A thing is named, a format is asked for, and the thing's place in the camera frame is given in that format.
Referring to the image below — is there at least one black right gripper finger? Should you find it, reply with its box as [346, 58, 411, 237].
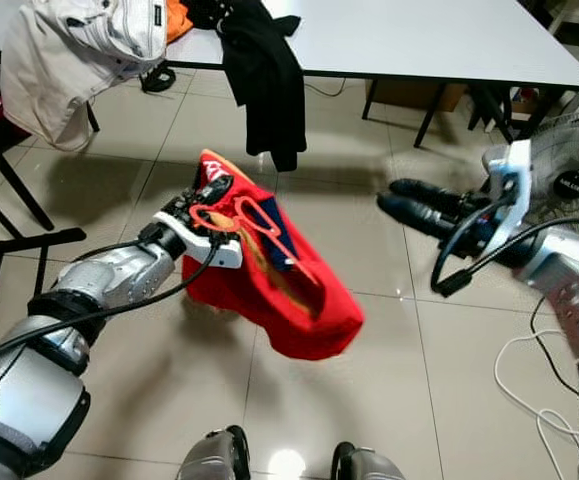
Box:
[388, 177, 472, 208]
[375, 192, 462, 241]

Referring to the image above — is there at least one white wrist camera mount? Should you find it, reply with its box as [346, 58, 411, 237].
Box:
[172, 224, 243, 270]
[483, 139, 536, 257]

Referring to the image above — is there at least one black floor cable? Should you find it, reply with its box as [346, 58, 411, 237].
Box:
[527, 295, 579, 403]

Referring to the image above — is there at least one grey robot foot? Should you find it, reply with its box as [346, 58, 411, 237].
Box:
[176, 426, 253, 480]
[330, 441, 407, 480]

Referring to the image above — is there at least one grey robot left foot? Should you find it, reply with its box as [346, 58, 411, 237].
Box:
[176, 426, 253, 480]

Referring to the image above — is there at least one beige jacket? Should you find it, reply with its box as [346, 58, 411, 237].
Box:
[0, 0, 169, 153]

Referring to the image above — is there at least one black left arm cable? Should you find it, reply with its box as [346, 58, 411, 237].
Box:
[0, 238, 220, 378]

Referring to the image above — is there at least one black shirt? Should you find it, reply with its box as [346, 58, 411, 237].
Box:
[182, 0, 309, 174]

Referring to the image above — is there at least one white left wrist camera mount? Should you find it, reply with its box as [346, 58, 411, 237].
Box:
[172, 224, 243, 270]

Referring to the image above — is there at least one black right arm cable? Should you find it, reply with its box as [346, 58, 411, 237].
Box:
[430, 193, 579, 299]

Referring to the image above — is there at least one white floor cable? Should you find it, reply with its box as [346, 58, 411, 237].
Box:
[493, 328, 579, 463]

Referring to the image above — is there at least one orange garment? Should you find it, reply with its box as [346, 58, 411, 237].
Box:
[163, 0, 193, 47]

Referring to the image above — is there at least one black floor fan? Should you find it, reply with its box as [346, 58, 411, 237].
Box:
[509, 109, 579, 227]

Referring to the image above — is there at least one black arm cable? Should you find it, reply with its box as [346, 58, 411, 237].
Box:
[430, 193, 579, 299]
[0, 238, 220, 378]

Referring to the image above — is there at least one red plastic hanger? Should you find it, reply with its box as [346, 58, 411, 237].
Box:
[186, 194, 322, 293]

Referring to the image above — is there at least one white table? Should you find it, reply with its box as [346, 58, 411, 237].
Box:
[0, 0, 579, 151]

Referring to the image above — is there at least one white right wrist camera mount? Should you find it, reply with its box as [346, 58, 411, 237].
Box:
[483, 139, 536, 257]

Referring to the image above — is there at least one grey robot right foot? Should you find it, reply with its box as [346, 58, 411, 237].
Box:
[330, 441, 407, 480]

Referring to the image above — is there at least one red navy jersey shirt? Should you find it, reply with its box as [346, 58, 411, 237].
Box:
[180, 148, 366, 362]

